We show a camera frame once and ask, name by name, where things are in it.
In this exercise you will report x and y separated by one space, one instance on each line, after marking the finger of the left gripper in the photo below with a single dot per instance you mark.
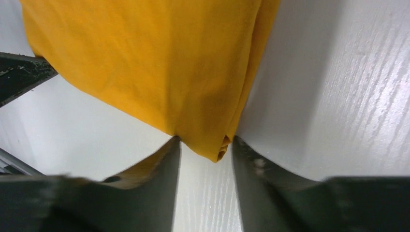
20 74

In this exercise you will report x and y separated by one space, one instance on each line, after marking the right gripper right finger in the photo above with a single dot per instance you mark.
273 199

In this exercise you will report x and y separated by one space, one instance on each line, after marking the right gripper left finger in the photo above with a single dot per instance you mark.
138 199

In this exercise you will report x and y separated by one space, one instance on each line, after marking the yellow t shirt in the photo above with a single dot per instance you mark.
185 67

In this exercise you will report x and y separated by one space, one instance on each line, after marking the aluminium frame rail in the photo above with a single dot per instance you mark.
10 164

